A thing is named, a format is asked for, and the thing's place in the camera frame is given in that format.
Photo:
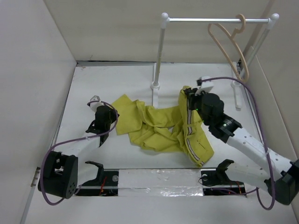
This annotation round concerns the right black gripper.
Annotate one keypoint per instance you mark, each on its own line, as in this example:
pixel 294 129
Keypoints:
pixel 192 97

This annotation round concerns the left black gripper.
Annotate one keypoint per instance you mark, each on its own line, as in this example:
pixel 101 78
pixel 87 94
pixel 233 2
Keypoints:
pixel 114 115

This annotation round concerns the yellow-green trousers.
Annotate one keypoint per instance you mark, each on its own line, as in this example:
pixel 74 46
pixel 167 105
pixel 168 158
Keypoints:
pixel 172 129

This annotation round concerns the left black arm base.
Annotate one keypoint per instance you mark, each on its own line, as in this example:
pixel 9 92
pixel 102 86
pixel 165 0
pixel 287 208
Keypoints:
pixel 105 183

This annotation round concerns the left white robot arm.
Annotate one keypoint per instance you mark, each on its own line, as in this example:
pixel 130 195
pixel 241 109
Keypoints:
pixel 68 165

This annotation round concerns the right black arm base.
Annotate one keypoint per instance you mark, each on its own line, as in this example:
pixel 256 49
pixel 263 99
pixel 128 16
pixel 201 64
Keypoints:
pixel 216 183

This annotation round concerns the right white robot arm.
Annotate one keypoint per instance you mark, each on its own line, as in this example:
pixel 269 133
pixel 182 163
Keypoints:
pixel 276 174

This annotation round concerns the silver tape strip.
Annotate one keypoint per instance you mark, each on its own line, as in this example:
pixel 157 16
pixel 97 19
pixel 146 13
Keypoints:
pixel 159 182

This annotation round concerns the white clothes rack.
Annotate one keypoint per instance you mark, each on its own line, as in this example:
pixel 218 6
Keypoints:
pixel 230 27

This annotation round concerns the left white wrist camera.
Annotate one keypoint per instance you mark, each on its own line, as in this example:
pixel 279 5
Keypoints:
pixel 94 103

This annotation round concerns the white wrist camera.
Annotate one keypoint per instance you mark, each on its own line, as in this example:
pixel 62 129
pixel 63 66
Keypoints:
pixel 203 85
pixel 94 103

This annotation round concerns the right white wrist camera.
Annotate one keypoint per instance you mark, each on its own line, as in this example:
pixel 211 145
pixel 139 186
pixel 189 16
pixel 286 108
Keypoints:
pixel 203 85

